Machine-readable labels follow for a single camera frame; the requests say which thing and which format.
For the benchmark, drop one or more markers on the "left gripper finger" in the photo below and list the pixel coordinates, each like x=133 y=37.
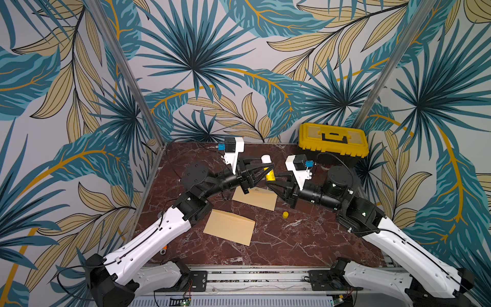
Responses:
x=260 y=173
x=252 y=162

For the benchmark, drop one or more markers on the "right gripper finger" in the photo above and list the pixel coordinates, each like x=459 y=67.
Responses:
x=281 y=189
x=287 y=178

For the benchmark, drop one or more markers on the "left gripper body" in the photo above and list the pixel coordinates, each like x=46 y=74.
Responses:
x=244 y=181

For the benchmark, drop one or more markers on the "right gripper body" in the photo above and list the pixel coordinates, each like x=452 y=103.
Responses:
x=290 y=191

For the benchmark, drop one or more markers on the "manila envelope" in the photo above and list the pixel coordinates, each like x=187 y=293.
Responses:
x=229 y=226
x=256 y=197

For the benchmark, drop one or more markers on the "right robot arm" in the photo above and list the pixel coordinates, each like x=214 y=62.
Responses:
x=426 y=281

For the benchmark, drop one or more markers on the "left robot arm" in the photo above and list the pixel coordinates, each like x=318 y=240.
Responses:
x=119 y=277

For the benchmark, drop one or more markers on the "yellow black toolbox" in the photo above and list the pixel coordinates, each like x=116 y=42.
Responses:
x=348 y=144

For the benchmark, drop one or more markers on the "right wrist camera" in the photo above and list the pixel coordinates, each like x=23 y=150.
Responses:
x=301 y=167

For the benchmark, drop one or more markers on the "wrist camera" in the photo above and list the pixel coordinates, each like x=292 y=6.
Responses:
x=231 y=148
x=301 y=167

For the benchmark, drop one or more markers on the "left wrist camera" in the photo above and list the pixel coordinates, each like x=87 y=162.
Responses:
x=231 y=148

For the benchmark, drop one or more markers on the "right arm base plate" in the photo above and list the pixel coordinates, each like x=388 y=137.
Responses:
x=329 y=280

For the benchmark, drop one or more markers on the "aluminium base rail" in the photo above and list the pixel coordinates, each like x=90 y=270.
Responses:
x=294 y=280

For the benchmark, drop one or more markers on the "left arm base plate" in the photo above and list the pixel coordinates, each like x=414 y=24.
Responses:
x=196 y=281

